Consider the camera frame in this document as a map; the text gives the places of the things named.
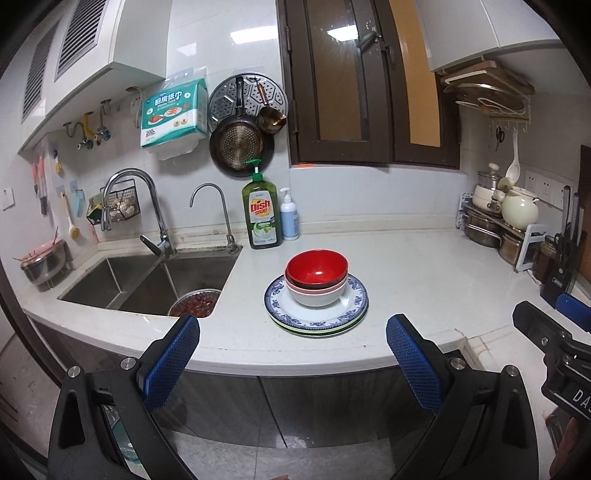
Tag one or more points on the cutting board wall rack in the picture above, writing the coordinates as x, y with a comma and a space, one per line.
489, 87

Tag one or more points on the blue floral white plate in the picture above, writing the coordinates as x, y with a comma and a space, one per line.
355, 295
318, 326

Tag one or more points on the green plate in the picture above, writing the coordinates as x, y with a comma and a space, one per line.
318, 333

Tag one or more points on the cream kettle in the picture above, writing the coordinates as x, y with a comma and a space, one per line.
521, 210

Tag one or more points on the black knife block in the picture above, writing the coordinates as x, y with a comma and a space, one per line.
561, 272

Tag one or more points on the light blue hanging tool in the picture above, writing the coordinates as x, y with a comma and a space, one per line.
80, 202

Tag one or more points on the dark brown window frame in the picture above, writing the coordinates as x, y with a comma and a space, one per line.
304, 92

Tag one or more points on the white pump bottle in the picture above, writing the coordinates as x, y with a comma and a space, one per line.
289, 221

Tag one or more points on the yellow head dish brush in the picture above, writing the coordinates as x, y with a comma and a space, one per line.
74, 230

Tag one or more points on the white ladle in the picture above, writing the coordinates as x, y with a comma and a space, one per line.
512, 170

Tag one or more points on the kitchen paper towel pack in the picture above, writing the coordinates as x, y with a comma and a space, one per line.
173, 110

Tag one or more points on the cream bowl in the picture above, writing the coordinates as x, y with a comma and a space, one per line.
316, 299

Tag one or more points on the red and black bowl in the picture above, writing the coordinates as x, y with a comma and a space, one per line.
316, 267

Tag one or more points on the glass lid steel pot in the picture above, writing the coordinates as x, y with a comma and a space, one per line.
488, 177

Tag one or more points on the white pot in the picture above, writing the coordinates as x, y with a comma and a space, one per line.
484, 197

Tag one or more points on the stainless steel sink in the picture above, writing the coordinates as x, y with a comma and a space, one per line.
138, 281

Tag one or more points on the black scissors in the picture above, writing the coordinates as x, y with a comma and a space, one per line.
499, 136

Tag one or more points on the black frying pan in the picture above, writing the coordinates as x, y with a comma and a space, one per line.
240, 145

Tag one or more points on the round steel steamer tray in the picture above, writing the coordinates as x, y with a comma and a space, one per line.
224, 99

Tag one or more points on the white vented wall cabinet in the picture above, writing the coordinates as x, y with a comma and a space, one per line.
120, 37

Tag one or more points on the white upper cabinet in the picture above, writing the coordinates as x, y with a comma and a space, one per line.
475, 27

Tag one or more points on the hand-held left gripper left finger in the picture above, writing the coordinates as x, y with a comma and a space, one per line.
171, 360

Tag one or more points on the small steel pot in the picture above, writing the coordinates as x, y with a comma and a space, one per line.
510, 249

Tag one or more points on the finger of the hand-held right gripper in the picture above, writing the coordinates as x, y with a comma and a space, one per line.
535, 323
575, 309

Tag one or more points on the colander of red beans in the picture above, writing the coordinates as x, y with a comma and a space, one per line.
194, 304

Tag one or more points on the green dish soap bottle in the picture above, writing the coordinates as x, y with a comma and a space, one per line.
262, 217

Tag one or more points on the wall water valves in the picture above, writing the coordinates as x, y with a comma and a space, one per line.
87, 134

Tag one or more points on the slim gooseneck faucet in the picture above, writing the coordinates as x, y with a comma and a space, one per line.
228, 230

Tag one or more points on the tall chrome faucet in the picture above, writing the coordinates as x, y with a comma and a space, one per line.
157, 207

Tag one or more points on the copper small saucepan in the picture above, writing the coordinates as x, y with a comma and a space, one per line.
271, 119

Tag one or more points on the steel strainer bowl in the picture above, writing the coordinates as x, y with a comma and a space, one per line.
39, 265

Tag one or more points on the white wall switch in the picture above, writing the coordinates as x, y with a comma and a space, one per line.
7, 198

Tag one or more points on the pink hanging brushes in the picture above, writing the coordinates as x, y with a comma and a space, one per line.
40, 184

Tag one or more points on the pink bowl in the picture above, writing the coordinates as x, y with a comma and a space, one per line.
292, 287

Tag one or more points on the white wall socket strip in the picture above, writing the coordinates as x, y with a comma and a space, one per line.
545, 187

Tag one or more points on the large steel pot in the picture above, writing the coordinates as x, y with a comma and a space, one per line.
482, 230

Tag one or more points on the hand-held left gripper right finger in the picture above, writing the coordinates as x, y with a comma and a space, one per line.
415, 364

